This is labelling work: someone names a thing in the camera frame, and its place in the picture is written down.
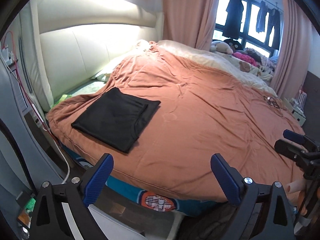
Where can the cream padded headboard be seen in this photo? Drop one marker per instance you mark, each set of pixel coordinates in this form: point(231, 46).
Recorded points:
point(82, 45)

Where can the grey white plush toy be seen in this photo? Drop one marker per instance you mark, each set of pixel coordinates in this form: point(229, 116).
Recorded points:
point(222, 46)

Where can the pink clothing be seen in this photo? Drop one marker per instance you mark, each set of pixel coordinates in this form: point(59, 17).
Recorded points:
point(246, 58)

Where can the black shirt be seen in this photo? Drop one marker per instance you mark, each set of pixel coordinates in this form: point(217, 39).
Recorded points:
point(112, 117)

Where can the person's right hand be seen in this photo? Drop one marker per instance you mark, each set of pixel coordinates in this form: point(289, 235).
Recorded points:
point(295, 187)

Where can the black plush toy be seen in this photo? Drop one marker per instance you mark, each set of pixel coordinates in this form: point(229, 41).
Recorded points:
point(235, 44)

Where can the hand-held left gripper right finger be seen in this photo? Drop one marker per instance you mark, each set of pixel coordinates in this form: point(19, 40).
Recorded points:
point(225, 177)

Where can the hanging dark garment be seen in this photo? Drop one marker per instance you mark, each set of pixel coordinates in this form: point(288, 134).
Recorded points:
point(273, 27)
point(261, 17)

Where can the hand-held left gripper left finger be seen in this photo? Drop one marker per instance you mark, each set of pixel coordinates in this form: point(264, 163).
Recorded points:
point(98, 180)

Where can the floral patterned cloth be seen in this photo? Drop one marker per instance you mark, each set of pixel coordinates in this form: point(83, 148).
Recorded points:
point(266, 63)

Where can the green bedsheet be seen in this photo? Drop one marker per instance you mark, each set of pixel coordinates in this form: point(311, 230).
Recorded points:
point(85, 87)

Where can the shelf with books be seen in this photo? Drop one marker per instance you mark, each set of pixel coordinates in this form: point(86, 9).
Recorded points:
point(298, 115)

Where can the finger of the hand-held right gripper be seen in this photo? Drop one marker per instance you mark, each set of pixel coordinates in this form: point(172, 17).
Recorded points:
point(287, 148)
point(293, 136)

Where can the light curtain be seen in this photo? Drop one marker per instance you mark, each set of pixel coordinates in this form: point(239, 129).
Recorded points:
point(290, 42)
point(190, 12)

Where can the brown teddy bear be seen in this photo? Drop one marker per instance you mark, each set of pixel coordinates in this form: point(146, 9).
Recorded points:
point(243, 66)

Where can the black framed window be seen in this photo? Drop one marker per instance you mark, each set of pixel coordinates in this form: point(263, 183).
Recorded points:
point(250, 12)

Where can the teal printed bedsheet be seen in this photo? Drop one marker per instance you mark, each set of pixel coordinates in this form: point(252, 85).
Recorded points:
point(130, 192)

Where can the orange blanket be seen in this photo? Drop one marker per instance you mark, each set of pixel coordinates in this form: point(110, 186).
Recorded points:
point(200, 120)

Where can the green packet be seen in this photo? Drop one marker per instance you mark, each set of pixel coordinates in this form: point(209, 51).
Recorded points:
point(29, 205)

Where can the hanging black coat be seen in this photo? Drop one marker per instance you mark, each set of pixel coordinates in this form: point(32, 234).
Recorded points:
point(233, 12)

